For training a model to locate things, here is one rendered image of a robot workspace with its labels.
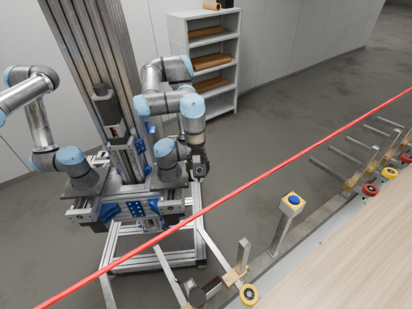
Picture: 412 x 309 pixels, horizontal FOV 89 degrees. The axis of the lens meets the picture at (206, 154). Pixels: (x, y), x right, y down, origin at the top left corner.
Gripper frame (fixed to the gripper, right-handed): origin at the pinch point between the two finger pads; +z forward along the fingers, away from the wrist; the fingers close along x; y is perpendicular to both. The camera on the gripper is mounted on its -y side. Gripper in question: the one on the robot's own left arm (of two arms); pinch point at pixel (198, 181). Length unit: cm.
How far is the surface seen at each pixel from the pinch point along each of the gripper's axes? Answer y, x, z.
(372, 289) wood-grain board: -33, -70, 41
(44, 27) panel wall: 195, 139, -26
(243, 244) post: -19.9, -15.0, 15.7
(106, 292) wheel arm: -25, 43, 36
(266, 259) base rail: -9, -35, 62
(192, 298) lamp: -35.3, 5.4, 17.6
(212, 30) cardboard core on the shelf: 271, -36, 1
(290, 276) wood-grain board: -25, -38, 41
